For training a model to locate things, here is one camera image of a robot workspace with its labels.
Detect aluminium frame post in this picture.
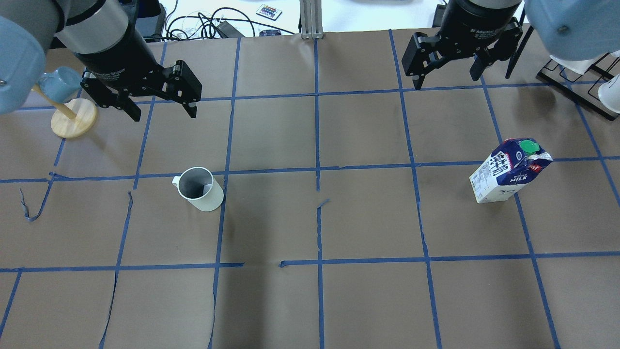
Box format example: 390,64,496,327
299,0,324,40

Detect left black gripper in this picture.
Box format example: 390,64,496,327
77,27,203,122

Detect light blue mug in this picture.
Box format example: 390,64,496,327
37,66,82,103

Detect black cable bundle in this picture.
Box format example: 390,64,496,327
162,0,296,40

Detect black power adapter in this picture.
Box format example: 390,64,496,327
215,21,245,38

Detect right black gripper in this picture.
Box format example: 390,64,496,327
402,0,523,89

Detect white grey mug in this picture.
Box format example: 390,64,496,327
172,167,224,212

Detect white cup on rack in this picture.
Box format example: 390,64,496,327
597,74,620,113

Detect white smiley cup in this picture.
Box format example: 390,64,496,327
549,55,603,75

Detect black wire cup rack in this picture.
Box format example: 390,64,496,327
536,51,619,121

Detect small remote control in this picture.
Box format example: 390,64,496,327
255,4,283,21

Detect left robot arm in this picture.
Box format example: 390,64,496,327
0,0,203,122

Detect wooden mug stand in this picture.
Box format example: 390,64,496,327
32,84,99,139

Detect blue white milk carton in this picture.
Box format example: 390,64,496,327
469,138,554,204

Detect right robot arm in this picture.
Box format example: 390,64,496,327
402,0,620,89

